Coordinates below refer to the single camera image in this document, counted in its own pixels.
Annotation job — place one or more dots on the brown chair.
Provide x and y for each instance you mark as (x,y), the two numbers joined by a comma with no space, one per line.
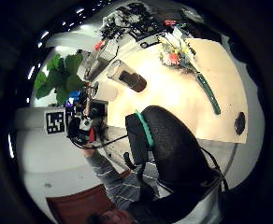
(80,205)

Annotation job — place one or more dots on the blue object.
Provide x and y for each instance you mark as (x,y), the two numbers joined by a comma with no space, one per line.
(74,96)

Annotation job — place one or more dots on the white marker cube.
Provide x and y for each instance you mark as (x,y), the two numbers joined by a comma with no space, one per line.
(55,122)

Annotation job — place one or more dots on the the person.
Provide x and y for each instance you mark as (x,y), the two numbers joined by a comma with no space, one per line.
(124,189)

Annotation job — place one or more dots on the black box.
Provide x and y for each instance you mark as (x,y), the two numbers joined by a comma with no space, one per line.
(96,110)

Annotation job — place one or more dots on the flower bouquet with green stem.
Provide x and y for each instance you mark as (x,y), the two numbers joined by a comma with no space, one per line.
(183,59)

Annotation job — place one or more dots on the clear plastic container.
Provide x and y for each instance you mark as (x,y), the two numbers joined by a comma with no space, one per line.
(97,62)

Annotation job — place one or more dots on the clear glass vase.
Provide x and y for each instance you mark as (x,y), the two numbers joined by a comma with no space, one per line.
(127,76)

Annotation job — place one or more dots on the green leafy plant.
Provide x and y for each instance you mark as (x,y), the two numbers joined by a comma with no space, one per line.
(61,77)

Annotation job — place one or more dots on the black equipment clutter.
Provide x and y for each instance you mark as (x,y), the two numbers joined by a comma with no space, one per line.
(133,21)

